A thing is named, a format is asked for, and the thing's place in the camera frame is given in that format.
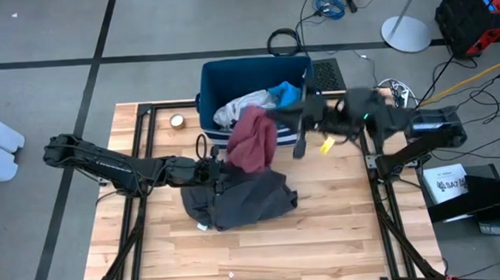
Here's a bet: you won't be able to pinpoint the navy white striped fabric basket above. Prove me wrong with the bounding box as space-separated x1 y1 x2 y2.
193 53 319 152

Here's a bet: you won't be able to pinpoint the white floor lamp stand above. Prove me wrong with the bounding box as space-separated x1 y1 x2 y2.
378 0 433 55

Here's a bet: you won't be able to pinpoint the black metal table frame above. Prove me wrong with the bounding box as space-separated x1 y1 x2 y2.
76 87 447 280

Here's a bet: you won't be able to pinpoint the red black equipment case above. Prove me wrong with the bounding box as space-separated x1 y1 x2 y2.
433 0 500 61

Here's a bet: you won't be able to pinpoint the black side shelf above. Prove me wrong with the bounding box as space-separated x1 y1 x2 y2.
425 171 500 224

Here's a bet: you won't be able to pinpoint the black perforated floor mat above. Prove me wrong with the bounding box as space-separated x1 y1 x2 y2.
312 57 347 93

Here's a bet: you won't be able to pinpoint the maroon garment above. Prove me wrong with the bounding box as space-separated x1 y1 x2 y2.
223 104 281 176

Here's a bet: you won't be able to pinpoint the yellow paper tag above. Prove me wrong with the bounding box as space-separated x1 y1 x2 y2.
319 135 336 156

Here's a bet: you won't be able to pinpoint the light grey white garment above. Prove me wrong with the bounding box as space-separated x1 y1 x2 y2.
211 89 278 130

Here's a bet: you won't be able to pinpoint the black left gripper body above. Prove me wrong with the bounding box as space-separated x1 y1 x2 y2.
167 154 228 189

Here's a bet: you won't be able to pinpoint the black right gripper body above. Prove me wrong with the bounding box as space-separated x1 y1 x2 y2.
315 89 365 138

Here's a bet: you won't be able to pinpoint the coiled blue cable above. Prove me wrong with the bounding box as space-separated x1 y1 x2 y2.
313 0 348 21

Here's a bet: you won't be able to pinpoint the white power strip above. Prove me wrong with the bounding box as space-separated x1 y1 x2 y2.
377 76 416 109

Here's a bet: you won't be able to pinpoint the coiled black cable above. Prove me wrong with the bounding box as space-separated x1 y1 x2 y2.
265 27 303 58

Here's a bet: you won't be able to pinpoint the bright blue garment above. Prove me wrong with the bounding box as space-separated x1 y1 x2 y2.
267 80 304 110

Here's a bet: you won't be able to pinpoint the dark grey trousers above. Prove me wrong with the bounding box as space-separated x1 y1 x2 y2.
179 165 301 234

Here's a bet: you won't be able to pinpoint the white printed cardboard box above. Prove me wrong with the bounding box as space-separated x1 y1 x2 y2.
421 162 472 224

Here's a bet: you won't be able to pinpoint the black cable loop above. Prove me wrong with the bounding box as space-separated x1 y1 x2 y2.
194 133 209 161

